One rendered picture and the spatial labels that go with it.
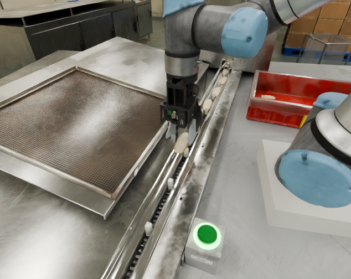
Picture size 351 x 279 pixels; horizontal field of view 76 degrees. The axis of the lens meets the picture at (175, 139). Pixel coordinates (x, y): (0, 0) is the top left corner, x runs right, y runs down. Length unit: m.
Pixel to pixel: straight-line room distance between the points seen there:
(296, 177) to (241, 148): 0.41
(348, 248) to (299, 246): 0.11
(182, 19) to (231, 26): 0.10
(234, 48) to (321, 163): 0.22
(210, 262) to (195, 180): 0.22
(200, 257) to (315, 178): 0.26
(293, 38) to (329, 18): 0.59
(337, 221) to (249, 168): 0.26
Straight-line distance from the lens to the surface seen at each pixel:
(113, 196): 0.57
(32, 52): 2.38
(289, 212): 0.59
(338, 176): 0.40
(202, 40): 0.43
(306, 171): 0.41
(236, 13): 0.41
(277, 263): 0.59
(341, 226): 0.66
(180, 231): 0.53
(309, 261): 0.62
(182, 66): 0.48
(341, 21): 5.10
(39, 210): 0.71
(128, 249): 0.54
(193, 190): 0.60
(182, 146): 0.62
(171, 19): 0.46
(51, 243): 0.64
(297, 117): 0.98
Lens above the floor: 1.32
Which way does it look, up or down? 37 degrees down
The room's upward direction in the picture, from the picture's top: straight up
